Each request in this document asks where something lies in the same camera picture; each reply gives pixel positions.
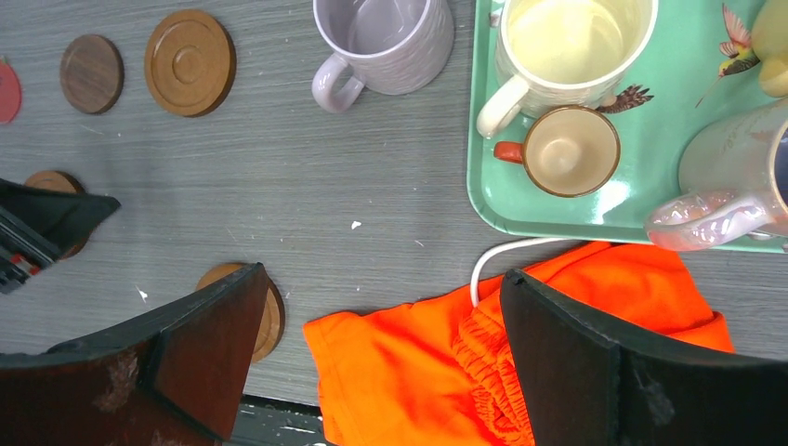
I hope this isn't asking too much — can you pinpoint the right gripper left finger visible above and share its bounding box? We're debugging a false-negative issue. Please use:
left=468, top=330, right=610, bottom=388
left=1, top=263, right=269, bottom=445

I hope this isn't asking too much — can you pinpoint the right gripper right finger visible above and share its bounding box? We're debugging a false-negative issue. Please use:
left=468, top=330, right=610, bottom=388
left=500, top=270, right=787, bottom=445

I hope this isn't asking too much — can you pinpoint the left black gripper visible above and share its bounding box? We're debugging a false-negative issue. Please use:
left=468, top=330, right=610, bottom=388
left=1, top=179, right=121, bottom=295

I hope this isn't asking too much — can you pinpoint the brown wooden coaster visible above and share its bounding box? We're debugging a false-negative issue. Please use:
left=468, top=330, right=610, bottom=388
left=144, top=9, right=237, bottom=117
left=195, top=262, right=285, bottom=364
left=24, top=170, right=92, bottom=261

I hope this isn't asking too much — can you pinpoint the red round coaster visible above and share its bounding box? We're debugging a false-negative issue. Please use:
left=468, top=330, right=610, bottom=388
left=0, top=57, right=22, bottom=125

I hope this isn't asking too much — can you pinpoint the dark walnut round coaster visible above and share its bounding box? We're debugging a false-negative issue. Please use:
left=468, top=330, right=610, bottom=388
left=59, top=34, right=125, bottom=114

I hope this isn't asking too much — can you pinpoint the small tan cup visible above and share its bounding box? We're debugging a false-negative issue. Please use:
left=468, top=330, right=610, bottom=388
left=493, top=106, right=622, bottom=198

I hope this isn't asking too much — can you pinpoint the cream white mug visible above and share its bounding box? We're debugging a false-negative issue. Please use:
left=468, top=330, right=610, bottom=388
left=476, top=0, right=659, bottom=138

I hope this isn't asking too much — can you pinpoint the lilac ceramic mug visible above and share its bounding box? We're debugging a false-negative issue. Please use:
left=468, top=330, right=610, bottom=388
left=311, top=0, right=454, bottom=113

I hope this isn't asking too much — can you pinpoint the orange cloth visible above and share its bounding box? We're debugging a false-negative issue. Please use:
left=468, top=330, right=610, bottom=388
left=304, top=242, right=734, bottom=445

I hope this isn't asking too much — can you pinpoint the pink mug purple inside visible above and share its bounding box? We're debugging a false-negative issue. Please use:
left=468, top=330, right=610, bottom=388
left=644, top=98, right=787, bottom=251

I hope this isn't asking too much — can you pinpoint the green floral tray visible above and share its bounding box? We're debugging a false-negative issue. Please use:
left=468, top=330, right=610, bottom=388
left=466, top=0, right=769, bottom=243

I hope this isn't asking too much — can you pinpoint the yellow mug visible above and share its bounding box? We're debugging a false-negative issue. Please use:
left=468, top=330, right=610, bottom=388
left=752, top=0, right=787, bottom=98

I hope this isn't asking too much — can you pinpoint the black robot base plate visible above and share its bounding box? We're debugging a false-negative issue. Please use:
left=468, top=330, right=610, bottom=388
left=224, top=395, right=332, bottom=446

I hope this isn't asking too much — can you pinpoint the white cord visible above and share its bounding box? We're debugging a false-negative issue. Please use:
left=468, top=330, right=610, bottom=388
left=469, top=237, right=577, bottom=308

